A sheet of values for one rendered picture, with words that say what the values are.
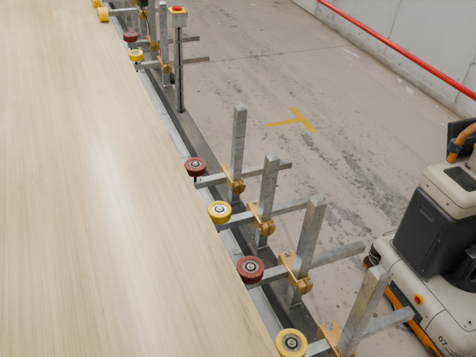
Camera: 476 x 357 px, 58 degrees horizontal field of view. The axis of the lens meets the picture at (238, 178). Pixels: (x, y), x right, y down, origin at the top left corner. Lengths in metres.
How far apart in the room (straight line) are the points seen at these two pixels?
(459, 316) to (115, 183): 1.57
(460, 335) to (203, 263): 1.26
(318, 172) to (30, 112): 1.93
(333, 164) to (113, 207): 2.07
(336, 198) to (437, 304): 1.05
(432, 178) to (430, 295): 0.56
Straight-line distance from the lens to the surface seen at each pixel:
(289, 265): 1.34
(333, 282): 2.43
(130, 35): 2.62
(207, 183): 1.64
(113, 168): 1.59
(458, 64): 4.24
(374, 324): 1.32
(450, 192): 1.92
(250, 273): 1.23
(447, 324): 2.15
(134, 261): 1.28
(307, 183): 2.97
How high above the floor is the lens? 1.89
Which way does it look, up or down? 40 degrees down
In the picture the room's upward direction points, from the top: 5 degrees clockwise
